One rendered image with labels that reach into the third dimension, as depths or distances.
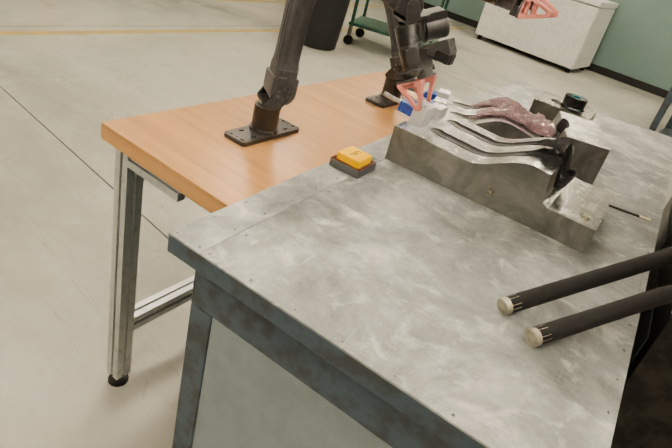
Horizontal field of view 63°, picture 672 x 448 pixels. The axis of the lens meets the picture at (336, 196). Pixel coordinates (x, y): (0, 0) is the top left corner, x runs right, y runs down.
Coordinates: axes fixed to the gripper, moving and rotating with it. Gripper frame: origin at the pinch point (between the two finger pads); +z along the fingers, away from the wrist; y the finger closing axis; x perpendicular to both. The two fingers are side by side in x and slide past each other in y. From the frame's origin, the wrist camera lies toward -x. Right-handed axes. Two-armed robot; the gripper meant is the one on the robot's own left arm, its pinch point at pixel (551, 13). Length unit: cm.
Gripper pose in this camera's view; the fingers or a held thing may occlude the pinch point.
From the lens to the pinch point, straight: 160.6
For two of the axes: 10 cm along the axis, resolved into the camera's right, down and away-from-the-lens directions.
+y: 5.8, -2.7, 7.6
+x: -2.5, 8.3, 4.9
